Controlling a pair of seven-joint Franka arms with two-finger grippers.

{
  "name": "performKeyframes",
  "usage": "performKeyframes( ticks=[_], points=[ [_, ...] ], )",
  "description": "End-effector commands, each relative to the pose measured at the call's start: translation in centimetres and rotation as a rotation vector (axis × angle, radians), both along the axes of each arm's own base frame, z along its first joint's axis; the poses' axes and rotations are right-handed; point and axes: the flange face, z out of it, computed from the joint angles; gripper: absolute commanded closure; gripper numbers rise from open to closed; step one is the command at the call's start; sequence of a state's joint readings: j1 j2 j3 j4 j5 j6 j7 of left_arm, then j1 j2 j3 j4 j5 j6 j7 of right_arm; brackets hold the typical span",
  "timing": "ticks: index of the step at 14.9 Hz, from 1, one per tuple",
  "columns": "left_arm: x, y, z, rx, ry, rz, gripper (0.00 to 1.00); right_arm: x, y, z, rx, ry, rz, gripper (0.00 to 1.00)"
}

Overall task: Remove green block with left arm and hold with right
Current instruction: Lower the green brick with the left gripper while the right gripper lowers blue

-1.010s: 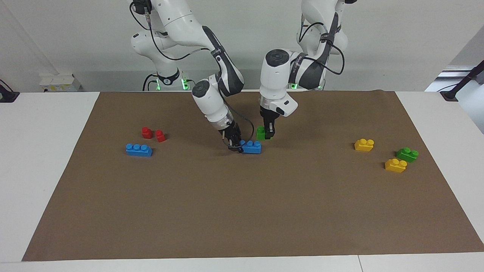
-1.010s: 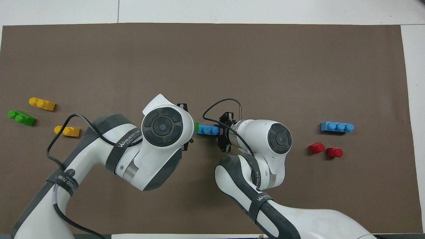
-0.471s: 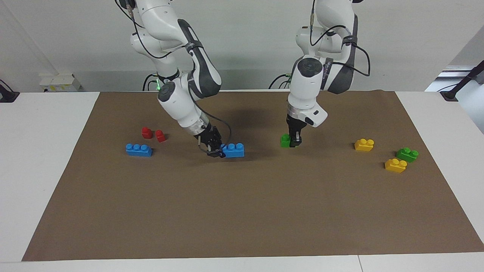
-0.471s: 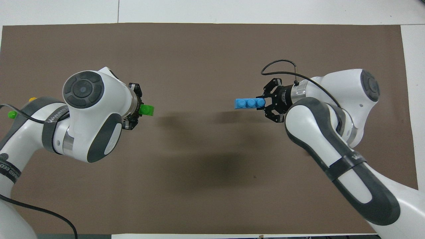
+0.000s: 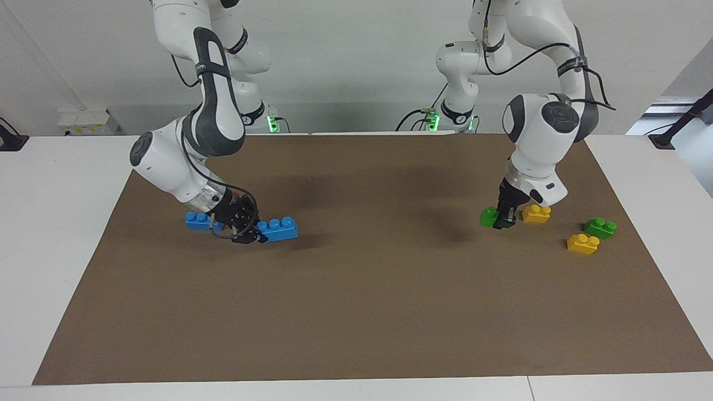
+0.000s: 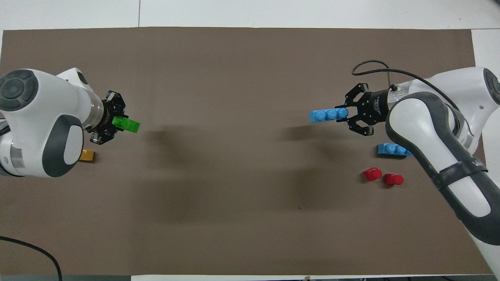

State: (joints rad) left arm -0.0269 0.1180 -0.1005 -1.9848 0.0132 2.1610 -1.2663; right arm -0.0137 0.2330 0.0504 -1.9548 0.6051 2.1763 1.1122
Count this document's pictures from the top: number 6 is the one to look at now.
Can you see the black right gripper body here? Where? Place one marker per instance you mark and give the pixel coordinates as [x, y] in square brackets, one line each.
[375, 107]

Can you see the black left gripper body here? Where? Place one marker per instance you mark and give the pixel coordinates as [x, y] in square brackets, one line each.
[107, 117]

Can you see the green two-stud toy block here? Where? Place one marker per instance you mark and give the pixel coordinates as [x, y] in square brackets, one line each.
[129, 125]

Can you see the blue three-stud toy block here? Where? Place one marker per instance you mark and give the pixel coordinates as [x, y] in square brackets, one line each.
[390, 150]
[326, 115]

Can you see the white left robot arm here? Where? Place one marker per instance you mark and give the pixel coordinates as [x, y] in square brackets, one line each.
[43, 117]

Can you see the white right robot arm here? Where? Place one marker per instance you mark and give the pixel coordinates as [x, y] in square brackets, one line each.
[437, 128]

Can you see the yellow two-stud toy block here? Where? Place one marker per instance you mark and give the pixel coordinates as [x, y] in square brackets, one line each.
[87, 156]

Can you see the red small toy block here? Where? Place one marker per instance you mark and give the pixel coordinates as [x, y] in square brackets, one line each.
[372, 174]
[393, 180]

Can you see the brown table mat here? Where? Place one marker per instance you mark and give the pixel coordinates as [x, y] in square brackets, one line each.
[234, 78]

